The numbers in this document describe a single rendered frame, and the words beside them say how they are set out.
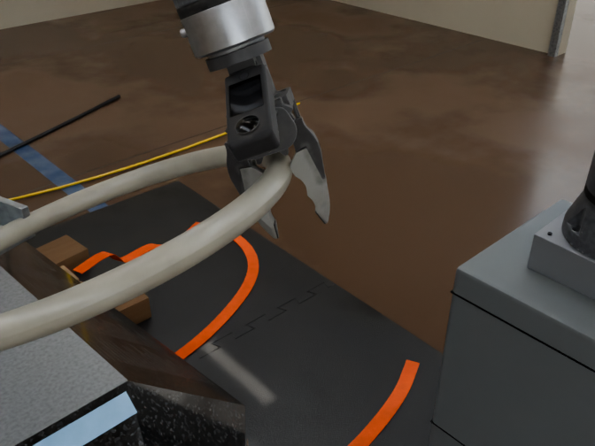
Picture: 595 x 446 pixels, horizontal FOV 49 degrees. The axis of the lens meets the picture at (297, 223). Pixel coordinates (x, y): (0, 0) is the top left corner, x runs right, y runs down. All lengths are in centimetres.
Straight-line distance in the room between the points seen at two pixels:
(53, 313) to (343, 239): 238
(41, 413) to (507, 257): 87
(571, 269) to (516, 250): 14
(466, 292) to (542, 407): 25
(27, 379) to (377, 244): 195
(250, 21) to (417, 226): 240
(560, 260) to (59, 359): 89
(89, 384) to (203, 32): 64
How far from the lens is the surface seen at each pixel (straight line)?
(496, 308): 126
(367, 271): 269
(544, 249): 127
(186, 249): 56
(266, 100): 65
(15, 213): 101
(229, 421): 130
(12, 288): 137
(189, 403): 121
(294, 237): 288
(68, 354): 118
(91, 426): 109
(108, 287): 55
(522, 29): 576
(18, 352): 122
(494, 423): 142
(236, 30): 67
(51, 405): 111
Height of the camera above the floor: 157
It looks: 32 degrees down
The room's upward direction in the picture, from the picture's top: straight up
